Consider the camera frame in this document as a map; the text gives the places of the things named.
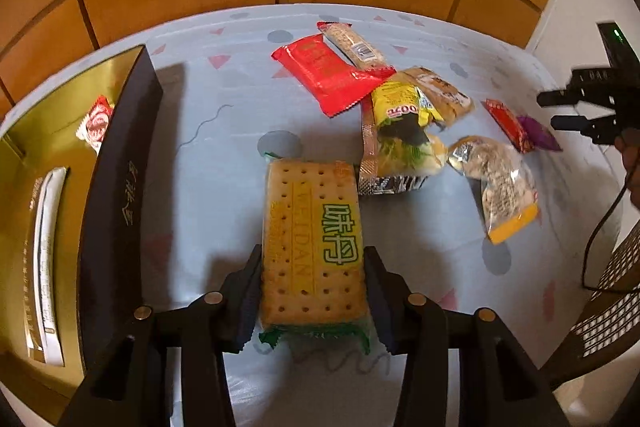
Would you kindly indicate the person's right hand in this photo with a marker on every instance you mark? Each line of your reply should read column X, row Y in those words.
column 632, row 167

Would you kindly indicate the large red snack packet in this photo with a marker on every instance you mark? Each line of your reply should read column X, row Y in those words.
column 325, row 69

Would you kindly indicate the brown snack packet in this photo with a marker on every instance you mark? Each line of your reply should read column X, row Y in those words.
column 450, row 99

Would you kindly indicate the white patterned tablecloth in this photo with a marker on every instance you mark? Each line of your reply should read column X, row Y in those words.
column 210, row 187

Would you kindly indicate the woven wicker chair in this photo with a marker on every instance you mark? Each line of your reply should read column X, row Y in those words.
column 605, row 322

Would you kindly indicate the black gift box gold interior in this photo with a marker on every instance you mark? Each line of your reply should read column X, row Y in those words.
column 120, row 167

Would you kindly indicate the red white candy packet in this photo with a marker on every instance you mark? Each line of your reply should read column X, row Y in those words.
column 97, row 122

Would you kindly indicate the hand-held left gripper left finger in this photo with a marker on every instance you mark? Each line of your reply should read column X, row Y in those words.
column 252, row 287

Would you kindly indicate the small red snack packet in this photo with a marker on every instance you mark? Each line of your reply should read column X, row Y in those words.
column 507, row 122

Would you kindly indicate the beige cereal bar packet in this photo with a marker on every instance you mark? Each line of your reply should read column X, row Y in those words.
column 352, row 44

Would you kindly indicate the clear oat snack packet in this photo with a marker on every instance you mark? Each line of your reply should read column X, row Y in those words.
column 500, row 187

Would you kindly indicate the long white beige packet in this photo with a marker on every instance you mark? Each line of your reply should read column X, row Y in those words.
column 50, row 257

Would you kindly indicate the yellow cracker packet green ends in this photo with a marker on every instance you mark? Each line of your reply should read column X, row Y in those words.
column 310, row 232

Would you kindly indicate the yellow green snack packet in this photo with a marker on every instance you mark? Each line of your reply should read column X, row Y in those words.
column 400, row 117

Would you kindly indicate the purple snack packet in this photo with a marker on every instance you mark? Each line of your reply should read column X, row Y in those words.
column 540, row 134

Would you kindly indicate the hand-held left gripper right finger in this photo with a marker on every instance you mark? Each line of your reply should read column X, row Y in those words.
column 376, row 292

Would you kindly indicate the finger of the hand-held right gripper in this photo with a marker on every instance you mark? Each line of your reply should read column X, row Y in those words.
column 557, row 98
column 572, row 123

